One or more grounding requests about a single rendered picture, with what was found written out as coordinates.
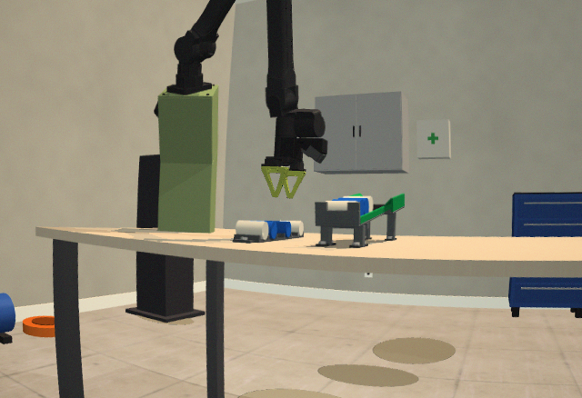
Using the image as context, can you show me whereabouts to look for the blue plastic bar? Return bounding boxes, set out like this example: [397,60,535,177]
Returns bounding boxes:
[270,221,291,237]
[332,199,365,216]
[338,198,369,214]
[261,221,277,239]

